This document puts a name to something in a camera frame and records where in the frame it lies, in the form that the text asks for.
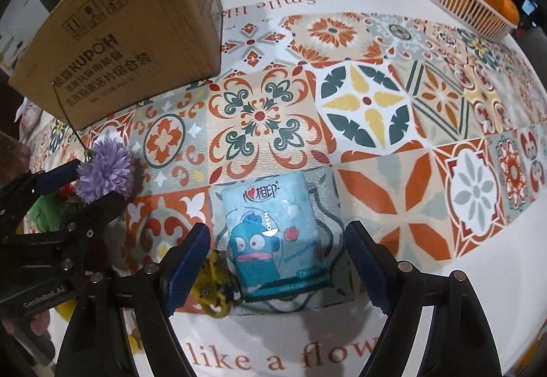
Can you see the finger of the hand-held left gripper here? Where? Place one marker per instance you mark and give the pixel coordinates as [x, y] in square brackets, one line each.
[57, 178]
[100, 212]

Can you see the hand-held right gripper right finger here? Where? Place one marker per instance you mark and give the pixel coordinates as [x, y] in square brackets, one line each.
[366, 270]

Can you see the yellow plush toy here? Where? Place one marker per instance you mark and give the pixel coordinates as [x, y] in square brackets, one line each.
[213, 287]

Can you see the brown cardboard box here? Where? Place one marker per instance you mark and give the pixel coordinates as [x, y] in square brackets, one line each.
[128, 30]

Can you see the red soft toy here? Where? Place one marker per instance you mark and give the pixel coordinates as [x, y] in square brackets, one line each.
[65, 191]

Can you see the patterned tablecloth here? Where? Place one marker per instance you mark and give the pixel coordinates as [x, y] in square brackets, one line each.
[384, 112]

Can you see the green soft toy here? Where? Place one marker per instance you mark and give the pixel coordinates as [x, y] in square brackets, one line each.
[47, 210]

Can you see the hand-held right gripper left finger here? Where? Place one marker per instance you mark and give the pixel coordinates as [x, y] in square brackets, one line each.
[189, 270]

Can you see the blue cartoon tissue packet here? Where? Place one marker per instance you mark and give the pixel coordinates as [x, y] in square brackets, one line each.
[273, 240]

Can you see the purple artificial flower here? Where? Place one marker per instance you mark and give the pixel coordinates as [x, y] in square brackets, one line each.
[104, 169]

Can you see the yellow soft cloth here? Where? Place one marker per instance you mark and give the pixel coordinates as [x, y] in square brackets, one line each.
[65, 308]

